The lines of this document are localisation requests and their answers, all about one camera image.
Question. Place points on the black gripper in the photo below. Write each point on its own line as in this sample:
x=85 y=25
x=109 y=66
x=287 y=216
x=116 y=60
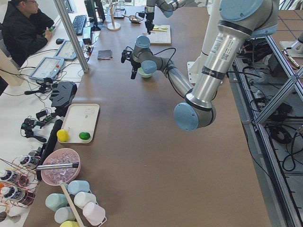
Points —
x=149 y=17
x=135 y=64

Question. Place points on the green bowl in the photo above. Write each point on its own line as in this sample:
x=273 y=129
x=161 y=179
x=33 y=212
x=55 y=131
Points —
x=143 y=74

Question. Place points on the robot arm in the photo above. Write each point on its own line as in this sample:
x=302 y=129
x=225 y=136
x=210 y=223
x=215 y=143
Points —
x=167 y=9
x=238 y=21

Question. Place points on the pink bowl with ice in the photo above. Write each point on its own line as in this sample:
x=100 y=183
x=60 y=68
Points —
x=61 y=156

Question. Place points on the bamboo cutting board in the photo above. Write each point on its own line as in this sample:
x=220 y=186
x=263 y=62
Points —
x=160 y=38

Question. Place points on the steel scoop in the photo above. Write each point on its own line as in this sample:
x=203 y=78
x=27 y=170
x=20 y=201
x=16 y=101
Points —
x=133 y=19

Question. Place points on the grey folded cloth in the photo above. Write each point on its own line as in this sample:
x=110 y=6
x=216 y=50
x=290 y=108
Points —
x=104 y=54

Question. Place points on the wooden cup tree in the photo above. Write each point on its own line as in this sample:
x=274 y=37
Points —
x=113 y=25

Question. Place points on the black keyboard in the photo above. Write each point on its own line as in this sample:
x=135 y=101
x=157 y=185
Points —
x=79 y=24

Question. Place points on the teach pendant far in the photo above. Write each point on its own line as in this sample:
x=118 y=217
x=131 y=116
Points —
x=66 y=51

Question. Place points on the teach pendant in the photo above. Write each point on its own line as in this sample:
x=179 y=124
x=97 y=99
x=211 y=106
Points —
x=48 y=68
x=66 y=51

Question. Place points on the beige tray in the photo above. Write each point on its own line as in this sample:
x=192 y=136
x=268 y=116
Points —
x=80 y=117

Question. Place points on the computer mouse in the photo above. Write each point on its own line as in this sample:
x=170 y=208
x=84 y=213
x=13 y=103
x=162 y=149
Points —
x=59 y=41

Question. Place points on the lime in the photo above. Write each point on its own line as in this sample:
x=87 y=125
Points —
x=84 y=135

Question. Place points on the teach pendant near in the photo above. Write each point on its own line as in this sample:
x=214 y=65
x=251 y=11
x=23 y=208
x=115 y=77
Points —
x=48 y=68

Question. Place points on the yellow lemon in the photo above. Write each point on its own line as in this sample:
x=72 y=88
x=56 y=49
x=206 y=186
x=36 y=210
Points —
x=62 y=135

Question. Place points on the steel tongs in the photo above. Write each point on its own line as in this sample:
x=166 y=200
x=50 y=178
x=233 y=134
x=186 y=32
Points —
x=58 y=166

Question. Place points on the seated person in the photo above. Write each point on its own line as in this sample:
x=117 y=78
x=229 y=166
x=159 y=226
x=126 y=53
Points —
x=25 y=29

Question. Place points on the blue cup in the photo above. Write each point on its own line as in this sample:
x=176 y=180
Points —
x=77 y=186

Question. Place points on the white cup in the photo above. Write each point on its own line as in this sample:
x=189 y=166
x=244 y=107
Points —
x=82 y=198

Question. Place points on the pink cup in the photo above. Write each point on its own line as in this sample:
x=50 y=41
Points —
x=94 y=213

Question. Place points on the green cup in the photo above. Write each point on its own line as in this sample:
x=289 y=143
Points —
x=54 y=201

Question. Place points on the light grey cup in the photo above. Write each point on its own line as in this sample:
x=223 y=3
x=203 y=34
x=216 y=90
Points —
x=64 y=214

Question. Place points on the yellow cup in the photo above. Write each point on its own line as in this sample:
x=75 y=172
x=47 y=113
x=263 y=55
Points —
x=69 y=223

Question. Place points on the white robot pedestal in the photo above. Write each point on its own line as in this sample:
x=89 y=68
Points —
x=194 y=68

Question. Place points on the aluminium frame post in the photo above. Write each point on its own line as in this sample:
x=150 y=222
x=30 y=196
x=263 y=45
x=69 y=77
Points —
x=60 y=6

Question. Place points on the copper wire bottle rack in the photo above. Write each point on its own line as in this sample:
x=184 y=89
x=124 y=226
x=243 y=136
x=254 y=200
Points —
x=24 y=180

